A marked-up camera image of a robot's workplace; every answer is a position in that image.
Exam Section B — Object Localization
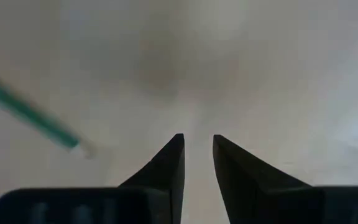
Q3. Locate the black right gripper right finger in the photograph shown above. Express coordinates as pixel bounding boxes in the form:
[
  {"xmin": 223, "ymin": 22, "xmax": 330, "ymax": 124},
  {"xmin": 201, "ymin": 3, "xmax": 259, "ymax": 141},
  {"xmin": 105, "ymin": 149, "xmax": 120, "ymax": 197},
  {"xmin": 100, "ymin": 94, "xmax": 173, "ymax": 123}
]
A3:
[{"xmin": 213, "ymin": 134, "xmax": 324, "ymax": 224}]

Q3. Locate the green marker pen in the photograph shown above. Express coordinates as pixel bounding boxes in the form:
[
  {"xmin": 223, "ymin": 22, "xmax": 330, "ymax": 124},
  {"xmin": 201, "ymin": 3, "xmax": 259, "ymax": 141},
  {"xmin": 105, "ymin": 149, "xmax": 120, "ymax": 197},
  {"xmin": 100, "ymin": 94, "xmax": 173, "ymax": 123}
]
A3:
[{"xmin": 0, "ymin": 74, "xmax": 98, "ymax": 160}]

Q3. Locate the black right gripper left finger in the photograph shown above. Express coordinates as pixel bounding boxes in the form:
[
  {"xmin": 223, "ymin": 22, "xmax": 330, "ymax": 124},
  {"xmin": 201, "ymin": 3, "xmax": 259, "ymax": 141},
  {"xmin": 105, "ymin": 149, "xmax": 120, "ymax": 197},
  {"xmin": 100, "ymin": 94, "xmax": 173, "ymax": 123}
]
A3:
[{"xmin": 118, "ymin": 133, "xmax": 186, "ymax": 224}]

